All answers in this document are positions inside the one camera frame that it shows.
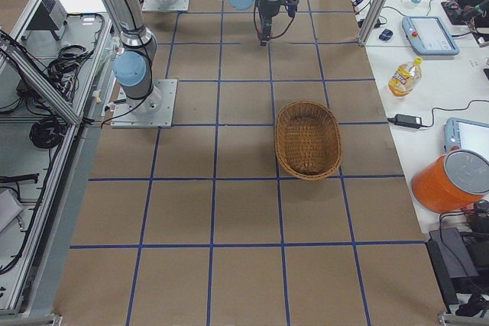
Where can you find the black computer mouse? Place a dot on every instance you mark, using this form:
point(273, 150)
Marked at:
point(386, 35)

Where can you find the left teach pendant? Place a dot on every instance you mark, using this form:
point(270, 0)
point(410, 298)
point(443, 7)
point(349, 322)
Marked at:
point(428, 36)

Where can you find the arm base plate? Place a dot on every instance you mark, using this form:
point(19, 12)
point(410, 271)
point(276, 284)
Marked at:
point(165, 6)
point(156, 111)

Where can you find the yellow drink bottle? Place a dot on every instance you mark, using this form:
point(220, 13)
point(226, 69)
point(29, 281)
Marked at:
point(406, 77)

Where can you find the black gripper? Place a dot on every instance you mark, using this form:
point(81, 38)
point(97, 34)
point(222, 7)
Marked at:
point(268, 9)

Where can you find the grey control box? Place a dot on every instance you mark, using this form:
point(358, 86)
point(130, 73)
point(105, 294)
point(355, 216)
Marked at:
point(50, 16)

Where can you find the right teach pendant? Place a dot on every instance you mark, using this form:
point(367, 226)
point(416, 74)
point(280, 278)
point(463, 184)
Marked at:
point(467, 135)

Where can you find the teach pendant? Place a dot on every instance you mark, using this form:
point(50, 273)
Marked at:
point(467, 135)
point(428, 36)

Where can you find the wicker basket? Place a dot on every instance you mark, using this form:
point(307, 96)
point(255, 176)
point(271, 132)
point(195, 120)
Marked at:
point(307, 139)

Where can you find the orange bucket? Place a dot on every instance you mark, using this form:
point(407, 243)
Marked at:
point(453, 181)

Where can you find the black power adapter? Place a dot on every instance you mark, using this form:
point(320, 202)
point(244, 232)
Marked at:
point(409, 121)

